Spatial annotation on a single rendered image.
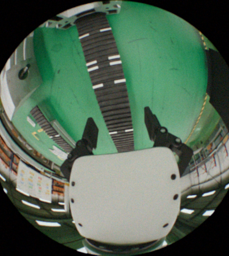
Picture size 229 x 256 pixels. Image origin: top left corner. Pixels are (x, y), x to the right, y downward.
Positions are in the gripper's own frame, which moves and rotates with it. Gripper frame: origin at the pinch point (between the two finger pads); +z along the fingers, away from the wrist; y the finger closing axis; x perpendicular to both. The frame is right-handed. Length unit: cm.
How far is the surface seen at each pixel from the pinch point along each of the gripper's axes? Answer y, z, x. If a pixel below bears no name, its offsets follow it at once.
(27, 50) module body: -14.2, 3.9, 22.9
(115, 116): -0.8, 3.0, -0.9
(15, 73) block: -14.3, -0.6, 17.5
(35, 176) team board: -284, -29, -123
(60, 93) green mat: -11.2, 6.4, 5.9
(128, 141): 0.5, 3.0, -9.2
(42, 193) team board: -284, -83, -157
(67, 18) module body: -2.7, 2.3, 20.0
